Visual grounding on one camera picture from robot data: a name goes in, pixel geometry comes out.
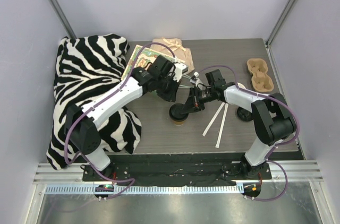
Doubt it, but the black plastic cup lid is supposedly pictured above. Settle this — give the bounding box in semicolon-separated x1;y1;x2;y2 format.
169;103;189;122

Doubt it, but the brown paper coffee cup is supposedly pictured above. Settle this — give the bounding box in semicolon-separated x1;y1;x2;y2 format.
172;119;186;126

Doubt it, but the green illustrated paper bag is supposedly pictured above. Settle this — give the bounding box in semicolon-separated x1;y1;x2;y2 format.
118;45;184;97

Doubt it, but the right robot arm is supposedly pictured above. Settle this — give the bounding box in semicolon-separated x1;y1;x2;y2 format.
170;68;300;179

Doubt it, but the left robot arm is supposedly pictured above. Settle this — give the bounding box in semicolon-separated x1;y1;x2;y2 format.
64;56;188;181

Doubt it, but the white wrapped straw left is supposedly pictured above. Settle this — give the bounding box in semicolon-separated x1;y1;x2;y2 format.
202;102;225;136

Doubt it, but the white wrapped straw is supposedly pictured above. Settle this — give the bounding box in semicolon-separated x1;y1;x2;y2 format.
215;104;228;149
202;102;225;136

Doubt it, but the white wrapped straw right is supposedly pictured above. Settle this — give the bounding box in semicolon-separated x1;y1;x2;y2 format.
215;104;228;149

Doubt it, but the beige cloth pouch with ribbon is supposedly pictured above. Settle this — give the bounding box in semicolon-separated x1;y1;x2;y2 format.
152;38;194;74

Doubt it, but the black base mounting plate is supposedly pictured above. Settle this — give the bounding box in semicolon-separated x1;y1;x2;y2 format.
80;153;272;187

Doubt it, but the brown cardboard cup carrier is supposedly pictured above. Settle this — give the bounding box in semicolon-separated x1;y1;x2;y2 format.
246;58;274;93

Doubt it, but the zebra print plush blanket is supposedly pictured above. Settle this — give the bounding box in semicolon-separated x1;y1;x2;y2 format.
46;33;142;170

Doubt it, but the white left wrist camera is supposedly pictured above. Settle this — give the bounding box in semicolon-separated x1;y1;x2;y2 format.
173;63;188;82

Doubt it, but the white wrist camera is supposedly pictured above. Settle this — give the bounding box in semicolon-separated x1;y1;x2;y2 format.
190;72;204;90
173;63;188;82

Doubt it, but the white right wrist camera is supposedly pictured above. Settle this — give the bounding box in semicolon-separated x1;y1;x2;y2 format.
190;72;204;90

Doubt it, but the white slotted cable duct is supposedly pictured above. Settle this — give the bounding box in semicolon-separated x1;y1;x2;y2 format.
45;183;244;195

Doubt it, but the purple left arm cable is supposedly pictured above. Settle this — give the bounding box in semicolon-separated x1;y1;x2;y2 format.
63;43;176;199

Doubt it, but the aluminium frame rail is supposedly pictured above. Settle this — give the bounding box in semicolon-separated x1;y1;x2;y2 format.
33;160;323;186

